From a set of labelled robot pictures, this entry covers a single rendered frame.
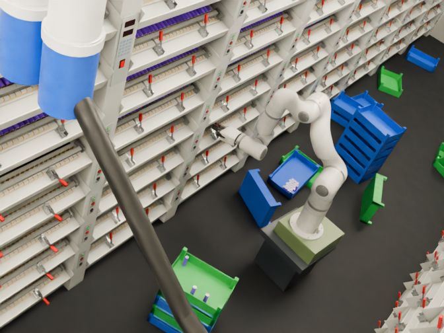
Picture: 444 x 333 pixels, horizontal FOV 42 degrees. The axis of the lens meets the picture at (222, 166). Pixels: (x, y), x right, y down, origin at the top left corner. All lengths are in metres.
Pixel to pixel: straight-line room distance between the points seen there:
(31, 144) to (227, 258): 1.63
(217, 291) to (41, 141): 1.17
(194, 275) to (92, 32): 2.23
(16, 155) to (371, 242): 2.51
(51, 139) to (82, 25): 1.46
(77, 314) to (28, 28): 2.36
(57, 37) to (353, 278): 3.12
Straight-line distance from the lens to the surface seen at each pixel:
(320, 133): 2.78
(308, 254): 3.08
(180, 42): 2.31
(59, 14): 0.62
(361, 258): 3.73
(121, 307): 3.00
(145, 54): 2.18
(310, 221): 3.04
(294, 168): 3.94
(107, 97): 2.10
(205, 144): 3.12
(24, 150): 2.01
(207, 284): 2.77
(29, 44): 0.69
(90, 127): 0.67
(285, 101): 2.77
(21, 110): 1.86
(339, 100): 4.78
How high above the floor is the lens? 2.53
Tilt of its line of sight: 42 degrees down
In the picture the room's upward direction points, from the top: 22 degrees clockwise
